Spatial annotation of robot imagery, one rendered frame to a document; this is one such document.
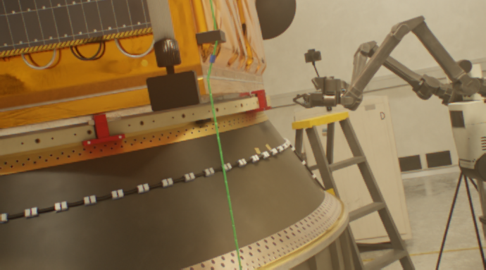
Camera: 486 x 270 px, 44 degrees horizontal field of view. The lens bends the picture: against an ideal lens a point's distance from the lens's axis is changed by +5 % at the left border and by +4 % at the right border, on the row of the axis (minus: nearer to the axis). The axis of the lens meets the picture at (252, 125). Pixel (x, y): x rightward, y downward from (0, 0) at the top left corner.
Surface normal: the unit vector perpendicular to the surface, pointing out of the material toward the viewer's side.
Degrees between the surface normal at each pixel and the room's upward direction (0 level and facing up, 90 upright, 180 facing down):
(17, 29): 90
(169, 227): 62
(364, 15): 90
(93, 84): 90
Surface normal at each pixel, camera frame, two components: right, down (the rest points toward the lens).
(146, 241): 0.27, -0.48
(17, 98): -0.11, 0.07
